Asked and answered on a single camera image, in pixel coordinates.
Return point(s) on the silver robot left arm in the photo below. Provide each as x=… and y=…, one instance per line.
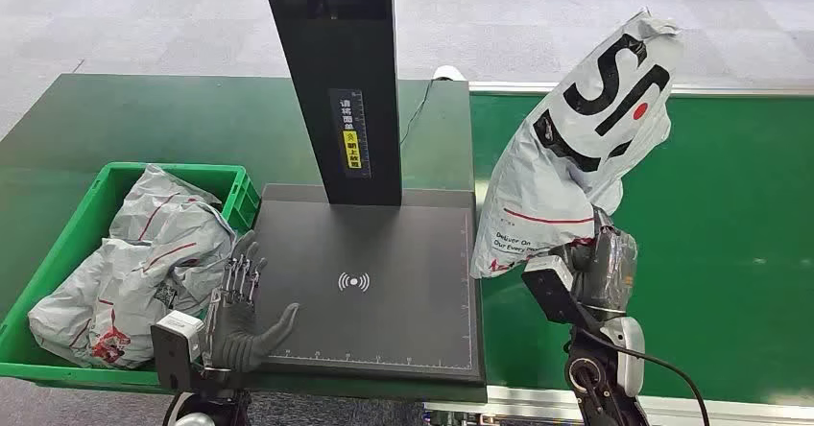
x=210, y=404

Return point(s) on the black weighing device column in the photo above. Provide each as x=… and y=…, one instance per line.
x=343, y=42

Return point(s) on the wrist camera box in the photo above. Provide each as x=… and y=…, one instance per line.
x=175, y=350
x=550, y=289

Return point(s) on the green plastic basket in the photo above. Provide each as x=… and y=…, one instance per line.
x=76, y=226

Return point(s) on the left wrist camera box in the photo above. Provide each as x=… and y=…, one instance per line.
x=175, y=350

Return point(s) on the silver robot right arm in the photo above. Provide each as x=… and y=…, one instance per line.
x=610, y=372

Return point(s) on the grey package with black print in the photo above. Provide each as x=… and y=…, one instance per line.
x=559, y=175

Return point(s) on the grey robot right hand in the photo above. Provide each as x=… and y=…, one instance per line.
x=607, y=270

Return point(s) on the aluminium conveyor rail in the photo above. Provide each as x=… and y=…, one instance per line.
x=731, y=410
x=699, y=89

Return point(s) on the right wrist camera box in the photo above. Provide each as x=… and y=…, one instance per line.
x=550, y=289

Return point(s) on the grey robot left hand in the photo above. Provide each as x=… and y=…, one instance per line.
x=236, y=337

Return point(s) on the grey courier bag red line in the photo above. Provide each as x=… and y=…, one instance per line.
x=181, y=232

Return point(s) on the grey courier bag red logo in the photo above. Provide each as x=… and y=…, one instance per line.
x=95, y=309

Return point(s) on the black yellow ruler label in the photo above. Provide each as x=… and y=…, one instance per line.
x=351, y=134

